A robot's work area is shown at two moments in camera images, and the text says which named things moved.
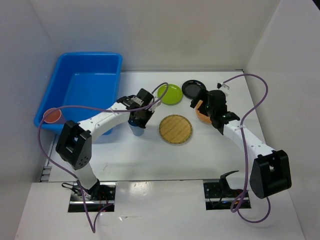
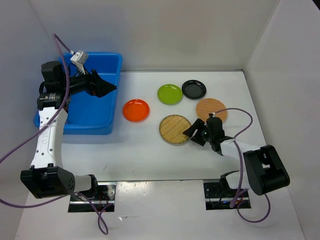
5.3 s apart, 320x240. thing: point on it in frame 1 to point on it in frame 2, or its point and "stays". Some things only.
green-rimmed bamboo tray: x=175 y=129 stays
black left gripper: x=142 y=124 to x=95 y=85
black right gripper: x=203 y=95 to x=197 y=124
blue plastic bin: x=82 y=78 stays
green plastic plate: x=174 y=95 stays
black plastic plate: x=191 y=88 stays
